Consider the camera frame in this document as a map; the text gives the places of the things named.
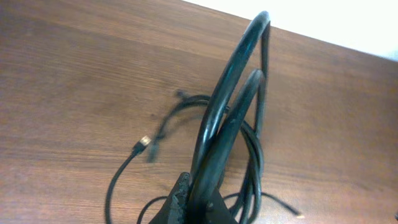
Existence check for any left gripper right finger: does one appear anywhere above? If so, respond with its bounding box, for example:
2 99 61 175
202 188 238 224

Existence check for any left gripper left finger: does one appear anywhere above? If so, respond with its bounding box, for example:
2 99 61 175
149 172 190 224

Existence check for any black usb cable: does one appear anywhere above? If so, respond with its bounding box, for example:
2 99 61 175
104 135 152 224
136 89 304 224
186 11 271 224

